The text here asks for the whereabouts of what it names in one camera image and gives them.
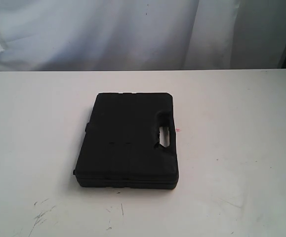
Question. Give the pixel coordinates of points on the black plastic tool case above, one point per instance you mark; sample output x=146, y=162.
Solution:
x=129, y=142

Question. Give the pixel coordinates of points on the white backdrop curtain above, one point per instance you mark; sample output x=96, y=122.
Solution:
x=121, y=35

